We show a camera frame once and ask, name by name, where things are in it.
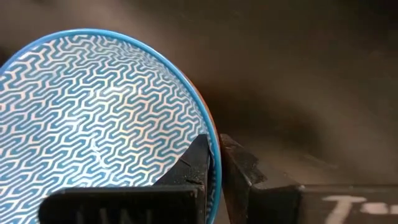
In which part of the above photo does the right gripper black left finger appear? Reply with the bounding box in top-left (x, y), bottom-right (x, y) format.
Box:
top-left (38, 133), bottom-right (211, 224)

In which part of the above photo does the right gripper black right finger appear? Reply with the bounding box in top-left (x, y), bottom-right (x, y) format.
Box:
top-left (219, 133), bottom-right (398, 224)

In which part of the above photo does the blue patterned bowl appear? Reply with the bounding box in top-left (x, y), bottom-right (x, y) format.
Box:
top-left (0, 28), bottom-right (223, 224)

